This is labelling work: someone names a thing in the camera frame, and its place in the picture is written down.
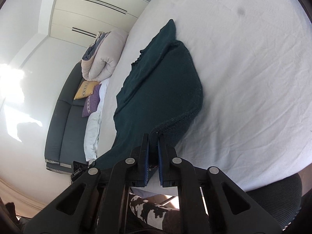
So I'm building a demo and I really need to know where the purple patterned cushion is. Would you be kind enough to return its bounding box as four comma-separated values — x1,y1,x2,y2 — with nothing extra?
82,84,102,118

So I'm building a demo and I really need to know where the black white patterned leg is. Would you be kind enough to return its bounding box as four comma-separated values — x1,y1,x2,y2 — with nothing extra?
129,192,181,233

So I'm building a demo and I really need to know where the folded beige duvet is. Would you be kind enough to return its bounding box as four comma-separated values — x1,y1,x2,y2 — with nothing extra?
81,28,128,82

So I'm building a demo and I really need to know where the dark green knit sweater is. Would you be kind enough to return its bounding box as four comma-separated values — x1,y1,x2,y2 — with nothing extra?
95,19,203,170

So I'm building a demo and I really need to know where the white wardrobe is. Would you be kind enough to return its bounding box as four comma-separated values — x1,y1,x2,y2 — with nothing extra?
50,0,151,47

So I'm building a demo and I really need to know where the white bed sheet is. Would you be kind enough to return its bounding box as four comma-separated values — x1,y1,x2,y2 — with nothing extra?
98,0,311,191

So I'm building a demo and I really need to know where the yellow patterned cushion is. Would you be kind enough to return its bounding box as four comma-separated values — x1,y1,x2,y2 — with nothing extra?
74,81,99,100

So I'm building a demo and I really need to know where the white pillow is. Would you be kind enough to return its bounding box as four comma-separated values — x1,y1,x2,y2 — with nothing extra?
83,78,110,163

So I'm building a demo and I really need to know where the dark grey chair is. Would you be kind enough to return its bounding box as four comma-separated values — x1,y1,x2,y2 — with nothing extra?
247,173,302,229

